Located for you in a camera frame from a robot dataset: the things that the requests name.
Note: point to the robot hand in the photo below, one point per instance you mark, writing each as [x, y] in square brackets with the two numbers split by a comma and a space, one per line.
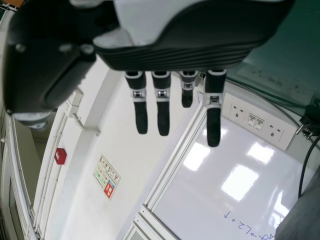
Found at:
[175, 32]

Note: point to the white wall socket panel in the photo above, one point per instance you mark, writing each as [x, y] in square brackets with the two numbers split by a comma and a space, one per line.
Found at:
[265, 122]

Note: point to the white conduit junction box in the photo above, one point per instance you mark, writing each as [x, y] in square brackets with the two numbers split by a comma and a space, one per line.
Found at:
[74, 101]

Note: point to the safety instruction sign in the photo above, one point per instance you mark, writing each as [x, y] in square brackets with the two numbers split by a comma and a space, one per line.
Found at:
[107, 177]

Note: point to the white wall conduit pipes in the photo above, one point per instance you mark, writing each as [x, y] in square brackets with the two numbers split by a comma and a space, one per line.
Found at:
[50, 175]

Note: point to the black plug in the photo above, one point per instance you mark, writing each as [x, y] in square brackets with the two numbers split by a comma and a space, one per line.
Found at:
[311, 112]

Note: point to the whiteboard with blue writing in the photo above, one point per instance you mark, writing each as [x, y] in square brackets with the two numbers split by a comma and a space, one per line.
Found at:
[225, 170]

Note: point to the red fire alarm box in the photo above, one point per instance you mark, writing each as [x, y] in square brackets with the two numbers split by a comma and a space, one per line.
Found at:
[60, 156]

